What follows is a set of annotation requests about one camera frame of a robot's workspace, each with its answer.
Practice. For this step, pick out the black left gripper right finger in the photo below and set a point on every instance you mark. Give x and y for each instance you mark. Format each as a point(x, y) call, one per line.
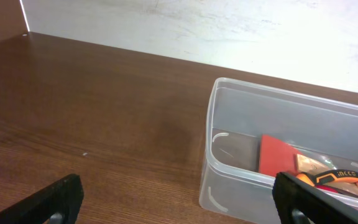
point(298, 202)

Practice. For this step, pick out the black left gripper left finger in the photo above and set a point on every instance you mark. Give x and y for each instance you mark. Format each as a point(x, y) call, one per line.
point(60, 202)

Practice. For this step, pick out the orange scraper wooden handle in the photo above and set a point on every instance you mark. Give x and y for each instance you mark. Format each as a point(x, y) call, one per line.
point(277, 156)

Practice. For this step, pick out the yellow black needle-nose pliers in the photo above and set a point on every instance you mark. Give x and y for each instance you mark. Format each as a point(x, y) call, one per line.
point(338, 175)

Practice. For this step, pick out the red black cutting pliers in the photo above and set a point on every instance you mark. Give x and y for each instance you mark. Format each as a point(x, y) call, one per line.
point(343, 189)

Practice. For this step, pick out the clear plastic container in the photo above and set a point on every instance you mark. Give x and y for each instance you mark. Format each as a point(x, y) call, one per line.
point(239, 114)

